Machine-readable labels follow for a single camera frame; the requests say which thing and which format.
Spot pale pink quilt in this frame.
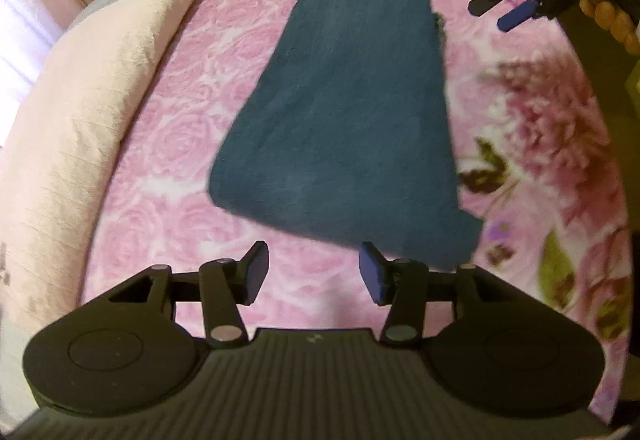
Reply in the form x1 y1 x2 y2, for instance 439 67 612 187
0 0 221 351

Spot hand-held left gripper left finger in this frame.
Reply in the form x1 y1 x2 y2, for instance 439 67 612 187
107 241 270 349

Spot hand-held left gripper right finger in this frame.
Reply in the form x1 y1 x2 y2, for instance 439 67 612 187
360 242 521 348

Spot blue denim jeans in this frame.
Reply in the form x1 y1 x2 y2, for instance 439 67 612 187
207 0 485 270

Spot person's right hand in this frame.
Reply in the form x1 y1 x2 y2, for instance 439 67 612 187
582 0 640 53

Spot pink floral blanket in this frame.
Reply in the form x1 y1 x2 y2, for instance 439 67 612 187
82 0 631 426

